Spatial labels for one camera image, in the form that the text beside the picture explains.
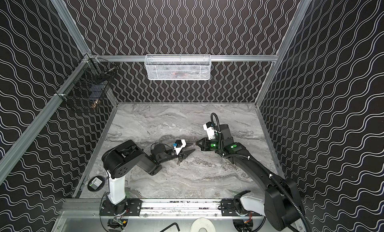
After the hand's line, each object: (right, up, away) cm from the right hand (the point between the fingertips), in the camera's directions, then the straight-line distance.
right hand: (197, 143), depth 81 cm
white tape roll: (+2, -36, -11) cm, 37 cm away
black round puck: (-55, -22, 0) cm, 59 cm away
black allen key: (-14, -37, -11) cm, 41 cm away
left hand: (0, -3, 0) cm, 3 cm away
